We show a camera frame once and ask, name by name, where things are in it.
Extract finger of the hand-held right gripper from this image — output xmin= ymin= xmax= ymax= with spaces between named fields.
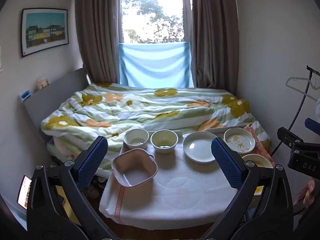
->
xmin=277 ymin=127 xmax=320 ymax=153
xmin=304 ymin=117 xmax=320 ymax=132

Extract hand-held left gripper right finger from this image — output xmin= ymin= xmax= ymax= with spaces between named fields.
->
xmin=211 ymin=137 xmax=294 ymax=240

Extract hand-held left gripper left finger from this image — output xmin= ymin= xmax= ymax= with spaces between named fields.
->
xmin=26 ymin=136 xmax=112 ymax=240

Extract cartoon printed plate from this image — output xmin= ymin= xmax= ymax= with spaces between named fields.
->
xmin=223 ymin=127 xmax=256 ymax=154

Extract white plate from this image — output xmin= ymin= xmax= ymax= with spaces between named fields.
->
xmin=182 ymin=131 xmax=219 ymax=164

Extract pink square dish with handles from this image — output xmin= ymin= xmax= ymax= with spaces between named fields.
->
xmin=112 ymin=148 xmax=158 ymax=188

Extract person's right hand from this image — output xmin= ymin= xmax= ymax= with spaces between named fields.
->
xmin=303 ymin=179 xmax=316 ymax=208

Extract orange patterned towel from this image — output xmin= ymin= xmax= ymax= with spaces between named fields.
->
xmin=242 ymin=124 xmax=272 ymax=160

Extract yellow bowl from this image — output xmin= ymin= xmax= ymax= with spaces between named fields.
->
xmin=241 ymin=154 xmax=274 ymax=169

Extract white rectangular tray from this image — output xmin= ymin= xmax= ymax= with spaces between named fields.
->
xmin=204 ymin=124 xmax=248 ymax=133

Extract grey clothes hanger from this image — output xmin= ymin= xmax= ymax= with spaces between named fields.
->
xmin=286 ymin=76 xmax=320 ymax=103

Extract white bowl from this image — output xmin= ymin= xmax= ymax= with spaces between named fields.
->
xmin=124 ymin=128 xmax=150 ymax=150

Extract black stand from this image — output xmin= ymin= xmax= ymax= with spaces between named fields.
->
xmin=306 ymin=65 xmax=320 ymax=90

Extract white towel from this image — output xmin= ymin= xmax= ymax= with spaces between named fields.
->
xmin=99 ymin=130 xmax=250 ymax=232

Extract cream bowl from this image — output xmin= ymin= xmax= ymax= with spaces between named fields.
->
xmin=150 ymin=129 xmax=179 ymax=154

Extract lit tablet screen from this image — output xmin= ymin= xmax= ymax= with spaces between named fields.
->
xmin=17 ymin=175 xmax=33 ymax=209

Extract grey headboard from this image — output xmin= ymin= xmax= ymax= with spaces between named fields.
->
xmin=19 ymin=68 xmax=92 ymax=145

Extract floral striped quilt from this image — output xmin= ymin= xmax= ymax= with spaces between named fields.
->
xmin=40 ymin=82 xmax=272 ymax=178

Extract plush toy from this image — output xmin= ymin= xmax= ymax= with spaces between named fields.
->
xmin=37 ymin=77 xmax=50 ymax=90

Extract blue and white box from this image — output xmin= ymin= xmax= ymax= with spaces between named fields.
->
xmin=19 ymin=90 xmax=32 ymax=103

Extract light blue cloth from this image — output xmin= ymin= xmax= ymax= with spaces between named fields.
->
xmin=118 ymin=42 xmax=195 ymax=88

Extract brown curtain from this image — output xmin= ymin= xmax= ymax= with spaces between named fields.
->
xmin=75 ymin=0 xmax=124 ymax=84
xmin=186 ymin=0 xmax=239 ymax=98

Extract window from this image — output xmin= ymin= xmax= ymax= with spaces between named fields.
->
xmin=121 ymin=0 xmax=193 ymax=45

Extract black cable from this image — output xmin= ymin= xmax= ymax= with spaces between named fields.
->
xmin=270 ymin=70 xmax=315 ymax=155

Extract framed wall picture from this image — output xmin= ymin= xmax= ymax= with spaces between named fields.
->
xmin=20 ymin=8 xmax=69 ymax=58

